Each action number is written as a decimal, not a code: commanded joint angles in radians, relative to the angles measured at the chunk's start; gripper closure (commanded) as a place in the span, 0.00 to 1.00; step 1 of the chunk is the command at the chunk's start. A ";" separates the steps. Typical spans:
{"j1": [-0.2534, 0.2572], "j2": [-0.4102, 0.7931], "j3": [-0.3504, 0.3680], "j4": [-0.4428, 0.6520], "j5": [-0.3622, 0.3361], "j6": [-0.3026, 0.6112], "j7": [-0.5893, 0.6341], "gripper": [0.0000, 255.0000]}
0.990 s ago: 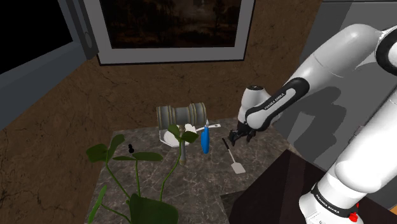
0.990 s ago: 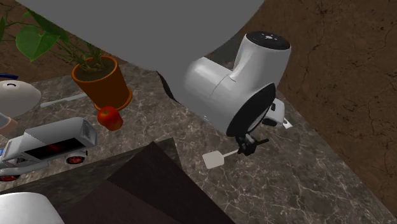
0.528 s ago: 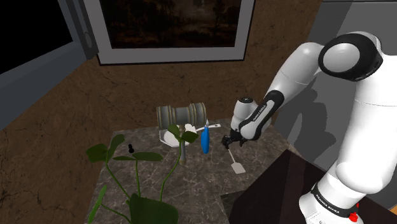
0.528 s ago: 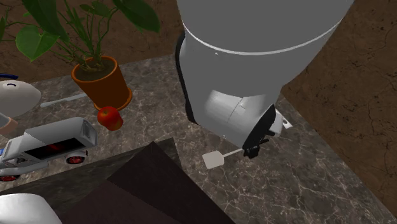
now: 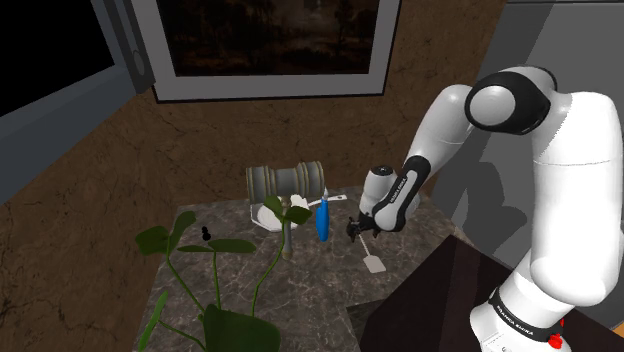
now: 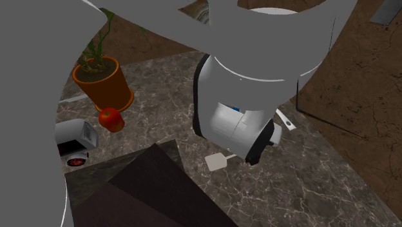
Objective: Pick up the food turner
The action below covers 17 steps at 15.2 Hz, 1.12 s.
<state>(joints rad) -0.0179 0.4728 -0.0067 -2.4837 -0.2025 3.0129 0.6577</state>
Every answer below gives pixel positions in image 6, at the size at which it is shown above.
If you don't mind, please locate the white spatula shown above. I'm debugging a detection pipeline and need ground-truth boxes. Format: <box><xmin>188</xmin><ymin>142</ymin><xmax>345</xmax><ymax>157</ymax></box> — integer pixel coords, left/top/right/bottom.
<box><xmin>204</xmin><ymin>151</ymin><xmax>238</xmax><ymax>172</ymax></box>

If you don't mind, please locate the red apple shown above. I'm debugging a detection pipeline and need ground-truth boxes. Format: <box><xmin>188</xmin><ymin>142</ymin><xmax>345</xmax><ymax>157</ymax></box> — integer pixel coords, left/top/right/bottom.
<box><xmin>97</xmin><ymin>107</ymin><xmax>126</xmax><ymax>133</ymax></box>

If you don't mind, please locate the green plant in orange pot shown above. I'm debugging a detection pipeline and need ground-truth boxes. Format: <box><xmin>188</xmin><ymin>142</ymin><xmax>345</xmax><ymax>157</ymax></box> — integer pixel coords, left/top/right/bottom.
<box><xmin>72</xmin><ymin>8</ymin><xmax>147</xmax><ymax>114</ymax></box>

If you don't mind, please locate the pale grey flat utensil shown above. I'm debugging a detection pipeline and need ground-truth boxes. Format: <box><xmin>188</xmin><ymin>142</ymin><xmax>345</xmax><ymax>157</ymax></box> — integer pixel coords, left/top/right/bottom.
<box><xmin>59</xmin><ymin>94</ymin><xmax>90</xmax><ymax>104</ymax></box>

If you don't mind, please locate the white utensil handle with hole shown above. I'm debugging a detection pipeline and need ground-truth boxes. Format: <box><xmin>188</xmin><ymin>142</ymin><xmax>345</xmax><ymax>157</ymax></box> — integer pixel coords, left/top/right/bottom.
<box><xmin>275</xmin><ymin>108</ymin><xmax>297</xmax><ymax>132</ymax></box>

